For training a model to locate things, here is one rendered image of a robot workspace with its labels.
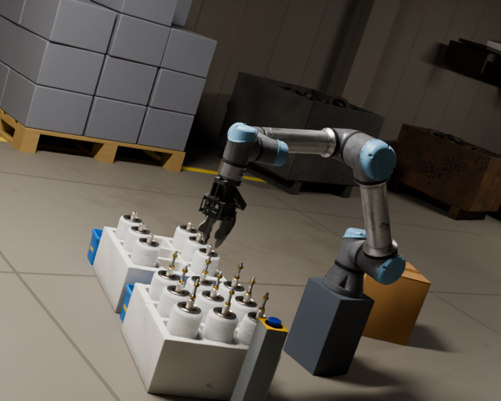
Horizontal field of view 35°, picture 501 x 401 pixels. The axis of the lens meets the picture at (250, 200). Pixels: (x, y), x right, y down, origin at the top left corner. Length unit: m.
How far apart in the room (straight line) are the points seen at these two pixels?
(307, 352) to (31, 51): 2.56
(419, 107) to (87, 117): 4.16
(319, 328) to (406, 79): 5.22
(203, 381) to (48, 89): 2.56
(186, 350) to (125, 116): 2.73
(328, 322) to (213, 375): 0.56
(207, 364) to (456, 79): 6.33
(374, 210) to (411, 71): 5.32
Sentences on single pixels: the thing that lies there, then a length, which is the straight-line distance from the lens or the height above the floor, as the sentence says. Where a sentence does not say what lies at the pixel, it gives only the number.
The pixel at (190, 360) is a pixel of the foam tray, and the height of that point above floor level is 0.12.
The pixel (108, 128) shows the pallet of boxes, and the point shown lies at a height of 0.21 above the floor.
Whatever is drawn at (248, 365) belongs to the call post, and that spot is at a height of 0.18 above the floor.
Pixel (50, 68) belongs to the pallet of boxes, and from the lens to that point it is 4.58.
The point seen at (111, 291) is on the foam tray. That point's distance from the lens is 2.90.
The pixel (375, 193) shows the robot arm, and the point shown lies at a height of 0.71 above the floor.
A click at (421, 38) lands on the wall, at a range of 7.83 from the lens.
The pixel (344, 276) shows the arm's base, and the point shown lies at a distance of 2.81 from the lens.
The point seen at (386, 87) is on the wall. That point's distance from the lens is 7.66.
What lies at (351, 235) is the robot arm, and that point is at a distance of 2.79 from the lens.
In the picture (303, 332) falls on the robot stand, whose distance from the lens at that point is 2.90.
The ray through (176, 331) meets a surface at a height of 0.19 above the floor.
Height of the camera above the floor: 1.12
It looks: 13 degrees down
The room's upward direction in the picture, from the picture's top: 18 degrees clockwise
